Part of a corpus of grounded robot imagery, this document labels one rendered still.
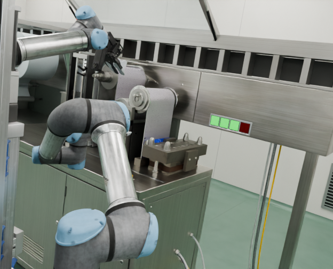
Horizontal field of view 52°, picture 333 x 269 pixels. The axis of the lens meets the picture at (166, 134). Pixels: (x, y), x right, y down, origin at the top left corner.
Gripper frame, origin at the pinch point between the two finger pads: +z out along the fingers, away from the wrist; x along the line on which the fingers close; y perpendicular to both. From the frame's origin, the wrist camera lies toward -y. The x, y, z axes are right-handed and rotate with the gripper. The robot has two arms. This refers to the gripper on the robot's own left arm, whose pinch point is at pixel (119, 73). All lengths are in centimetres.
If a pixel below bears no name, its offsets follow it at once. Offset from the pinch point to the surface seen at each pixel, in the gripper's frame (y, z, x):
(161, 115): 4.4, 36.3, -6.2
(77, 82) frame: -2.6, 11.8, 38.5
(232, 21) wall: 238, 170, 90
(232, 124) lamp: 18, 50, -41
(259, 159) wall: 114, 274, 20
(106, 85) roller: 4.7, 19.6, 25.7
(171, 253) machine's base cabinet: -54, 75, -31
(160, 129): -1.5, 42.7, -6.2
